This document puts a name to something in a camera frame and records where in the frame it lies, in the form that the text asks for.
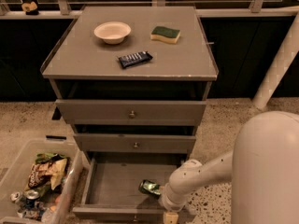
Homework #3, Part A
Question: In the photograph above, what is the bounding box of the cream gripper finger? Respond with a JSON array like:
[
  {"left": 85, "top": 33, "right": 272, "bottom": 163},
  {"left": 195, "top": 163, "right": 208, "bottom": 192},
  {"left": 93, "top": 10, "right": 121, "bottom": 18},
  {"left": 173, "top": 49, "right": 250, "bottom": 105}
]
[{"left": 163, "top": 211, "right": 178, "bottom": 224}]

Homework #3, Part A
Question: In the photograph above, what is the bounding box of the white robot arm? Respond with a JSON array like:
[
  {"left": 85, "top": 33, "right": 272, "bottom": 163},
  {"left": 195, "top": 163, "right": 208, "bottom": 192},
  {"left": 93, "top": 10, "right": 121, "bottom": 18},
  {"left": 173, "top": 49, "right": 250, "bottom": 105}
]
[{"left": 160, "top": 111, "right": 299, "bottom": 224}]

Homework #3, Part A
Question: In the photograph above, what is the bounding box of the grey bottom drawer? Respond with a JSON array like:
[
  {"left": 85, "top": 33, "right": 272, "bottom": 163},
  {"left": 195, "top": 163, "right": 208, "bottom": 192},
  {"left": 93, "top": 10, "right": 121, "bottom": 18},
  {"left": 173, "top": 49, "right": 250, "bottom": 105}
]
[{"left": 73, "top": 152, "right": 185, "bottom": 224}]

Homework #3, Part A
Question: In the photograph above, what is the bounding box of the grey drawer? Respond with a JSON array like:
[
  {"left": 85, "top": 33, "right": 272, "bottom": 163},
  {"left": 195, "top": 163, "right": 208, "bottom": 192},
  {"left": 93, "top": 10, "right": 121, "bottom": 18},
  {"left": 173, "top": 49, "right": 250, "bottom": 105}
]
[
  {"left": 73, "top": 152, "right": 185, "bottom": 224},
  {"left": 55, "top": 100, "right": 206, "bottom": 126},
  {"left": 74, "top": 133, "right": 196, "bottom": 154}
]

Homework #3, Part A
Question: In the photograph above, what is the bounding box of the grey middle drawer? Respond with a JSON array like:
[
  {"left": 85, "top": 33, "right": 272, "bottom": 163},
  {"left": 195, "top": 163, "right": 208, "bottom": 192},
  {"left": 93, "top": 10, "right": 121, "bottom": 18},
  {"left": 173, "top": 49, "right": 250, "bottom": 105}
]
[{"left": 74, "top": 133, "right": 196, "bottom": 154}]

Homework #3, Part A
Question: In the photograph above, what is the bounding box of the grey drawer cabinet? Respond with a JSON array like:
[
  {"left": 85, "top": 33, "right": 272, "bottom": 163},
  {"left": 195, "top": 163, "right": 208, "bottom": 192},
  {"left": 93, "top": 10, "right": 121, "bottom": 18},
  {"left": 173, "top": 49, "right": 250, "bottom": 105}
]
[{"left": 40, "top": 5, "right": 219, "bottom": 179}]

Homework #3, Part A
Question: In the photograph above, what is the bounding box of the grey top drawer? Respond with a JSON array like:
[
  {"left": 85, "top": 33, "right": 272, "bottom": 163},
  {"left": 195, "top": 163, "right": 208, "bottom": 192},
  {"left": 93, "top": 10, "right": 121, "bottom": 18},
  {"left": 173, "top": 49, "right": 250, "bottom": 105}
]
[{"left": 55, "top": 100, "right": 206, "bottom": 126}]

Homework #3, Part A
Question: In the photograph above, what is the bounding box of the blue soda can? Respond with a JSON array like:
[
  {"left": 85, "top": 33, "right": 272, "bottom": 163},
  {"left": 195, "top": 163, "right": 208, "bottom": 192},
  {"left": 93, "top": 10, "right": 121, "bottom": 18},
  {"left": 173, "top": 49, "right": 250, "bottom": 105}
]
[{"left": 24, "top": 189, "right": 40, "bottom": 208}]

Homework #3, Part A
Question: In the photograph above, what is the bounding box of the brown chip bag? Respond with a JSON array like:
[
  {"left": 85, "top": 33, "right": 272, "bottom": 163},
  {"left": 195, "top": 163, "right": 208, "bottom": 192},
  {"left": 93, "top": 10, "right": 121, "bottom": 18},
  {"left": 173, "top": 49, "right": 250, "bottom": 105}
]
[{"left": 27, "top": 159, "right": 68, "bottom": 189}]

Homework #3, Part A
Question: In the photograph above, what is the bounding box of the clear plastic bin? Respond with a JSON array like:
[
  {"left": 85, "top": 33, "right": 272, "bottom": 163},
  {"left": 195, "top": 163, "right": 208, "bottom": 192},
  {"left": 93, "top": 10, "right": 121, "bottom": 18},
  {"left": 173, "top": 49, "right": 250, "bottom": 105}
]
[{"left": 0, "top": 139, "right": 82, "bottom": 224}]

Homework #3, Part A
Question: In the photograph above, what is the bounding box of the green chip bag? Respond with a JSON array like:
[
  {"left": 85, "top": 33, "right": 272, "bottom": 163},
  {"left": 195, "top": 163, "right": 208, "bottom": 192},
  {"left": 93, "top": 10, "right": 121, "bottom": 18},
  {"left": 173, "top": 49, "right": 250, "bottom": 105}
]
[{"left": 36, "top": 153, "right": 67, "bottom": 164}]

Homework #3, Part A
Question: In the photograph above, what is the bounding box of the dark blue snack bar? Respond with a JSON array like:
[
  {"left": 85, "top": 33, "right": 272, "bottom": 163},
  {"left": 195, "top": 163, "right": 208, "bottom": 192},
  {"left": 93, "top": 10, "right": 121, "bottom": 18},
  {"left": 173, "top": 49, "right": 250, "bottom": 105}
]
[{"left": 118, "top": 51, "right": 152, "bottom": 69}]

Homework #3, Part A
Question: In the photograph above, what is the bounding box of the green yellow sponge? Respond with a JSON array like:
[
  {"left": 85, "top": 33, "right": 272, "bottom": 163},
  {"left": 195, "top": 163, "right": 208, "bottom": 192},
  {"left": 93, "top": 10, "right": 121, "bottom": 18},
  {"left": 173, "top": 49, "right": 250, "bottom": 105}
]
[{"left": 150, "top": 26, "right": 180, "bottom": 44}]

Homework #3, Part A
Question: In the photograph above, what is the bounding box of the white diagonal pillar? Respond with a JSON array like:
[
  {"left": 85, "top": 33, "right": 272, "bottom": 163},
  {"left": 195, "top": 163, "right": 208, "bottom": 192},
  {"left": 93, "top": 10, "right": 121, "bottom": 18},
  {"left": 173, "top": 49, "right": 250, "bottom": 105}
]
[{"left": 252, "top": 14, "right": 299, "bottom": 109}]

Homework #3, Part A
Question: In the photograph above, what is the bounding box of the metal window railing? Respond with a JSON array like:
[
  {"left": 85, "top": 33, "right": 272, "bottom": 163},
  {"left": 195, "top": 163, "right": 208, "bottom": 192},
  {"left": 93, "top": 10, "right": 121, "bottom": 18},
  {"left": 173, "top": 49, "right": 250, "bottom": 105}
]
[{"left": 0, "top": 0, "right": 299, "bottom": 21}]

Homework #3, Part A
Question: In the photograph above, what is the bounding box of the small tan black object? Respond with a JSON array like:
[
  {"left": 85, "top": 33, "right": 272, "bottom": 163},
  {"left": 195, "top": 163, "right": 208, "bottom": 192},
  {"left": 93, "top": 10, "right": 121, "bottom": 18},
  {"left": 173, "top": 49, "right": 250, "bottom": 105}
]
[{"left": 21, "top": 1, "right": 38, "bottom": 15}]

